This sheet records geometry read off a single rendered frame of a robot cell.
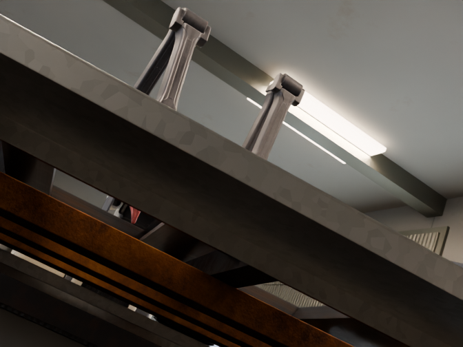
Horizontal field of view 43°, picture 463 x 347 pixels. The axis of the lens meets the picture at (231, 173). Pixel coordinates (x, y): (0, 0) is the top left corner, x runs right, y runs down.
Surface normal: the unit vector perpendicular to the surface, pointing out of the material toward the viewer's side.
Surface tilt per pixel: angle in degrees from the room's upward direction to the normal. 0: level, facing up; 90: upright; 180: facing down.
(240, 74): 90
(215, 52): 90
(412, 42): 180
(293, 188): 90
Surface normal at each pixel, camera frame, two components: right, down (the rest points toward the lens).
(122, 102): 0.33, -0.24
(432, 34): -0.38, 0.85
